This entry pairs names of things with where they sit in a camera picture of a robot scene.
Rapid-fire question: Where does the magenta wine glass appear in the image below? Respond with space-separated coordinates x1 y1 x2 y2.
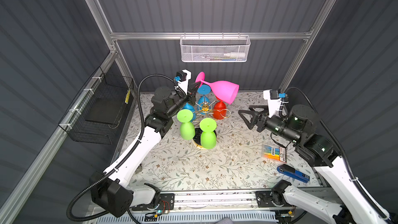
195 72 239 105

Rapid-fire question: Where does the green wine glass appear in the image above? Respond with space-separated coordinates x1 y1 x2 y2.
177 109 195 140
200 118 217 149

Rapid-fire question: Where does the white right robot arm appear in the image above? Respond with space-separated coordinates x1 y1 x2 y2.
238 105 393 224

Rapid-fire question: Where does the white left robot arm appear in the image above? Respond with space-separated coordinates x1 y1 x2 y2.
90 80 201 218

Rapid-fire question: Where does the left blue wine glass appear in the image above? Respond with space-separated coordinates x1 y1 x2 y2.
182 103 196 122

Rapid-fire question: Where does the blue wine glass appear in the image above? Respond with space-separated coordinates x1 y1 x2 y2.
182 103 196 122
197 84 211 110

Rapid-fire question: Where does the back blue wine glass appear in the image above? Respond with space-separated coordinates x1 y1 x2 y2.
197 84 211 110

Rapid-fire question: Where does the gold wine glass rack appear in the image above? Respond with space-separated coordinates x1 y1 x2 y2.
193 100 231 148

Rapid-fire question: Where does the red wine glass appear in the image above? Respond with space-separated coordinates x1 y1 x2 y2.
212 101 227 120

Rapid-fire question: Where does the floral table mat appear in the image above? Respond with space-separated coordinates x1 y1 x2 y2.
107 91 318 193

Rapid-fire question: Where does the pack of coloured markers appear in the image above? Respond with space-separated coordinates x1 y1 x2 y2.
262 145 287 163

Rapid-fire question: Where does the white tube in basket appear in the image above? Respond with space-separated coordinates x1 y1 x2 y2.
223 52 246 59

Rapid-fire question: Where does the blue stapler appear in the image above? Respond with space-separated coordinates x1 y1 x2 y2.
277 164 310 183

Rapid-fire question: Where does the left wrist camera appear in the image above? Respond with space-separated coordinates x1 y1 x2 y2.
174 69 191 94

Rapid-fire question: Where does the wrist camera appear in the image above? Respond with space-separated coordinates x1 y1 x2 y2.
263 89 289 118
174 69 191 94

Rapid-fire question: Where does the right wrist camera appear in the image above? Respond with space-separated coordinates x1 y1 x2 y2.
263 89 289 118

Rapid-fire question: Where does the right black corrugated cable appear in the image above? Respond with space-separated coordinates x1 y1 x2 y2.
284 86 389 222

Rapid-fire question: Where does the black corrugated cable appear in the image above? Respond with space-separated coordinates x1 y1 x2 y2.
66 74 179 222
284 86 389 222

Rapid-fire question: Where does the white wire mesh basket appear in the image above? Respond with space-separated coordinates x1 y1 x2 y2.
179 34 251 63

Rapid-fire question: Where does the black wire basket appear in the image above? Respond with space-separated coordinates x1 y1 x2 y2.
59 69 134 145

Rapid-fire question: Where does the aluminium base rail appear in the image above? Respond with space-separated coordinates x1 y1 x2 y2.
90 189 343 224

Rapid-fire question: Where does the left black corrugated cable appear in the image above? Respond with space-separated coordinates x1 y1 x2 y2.
66 74 179 222

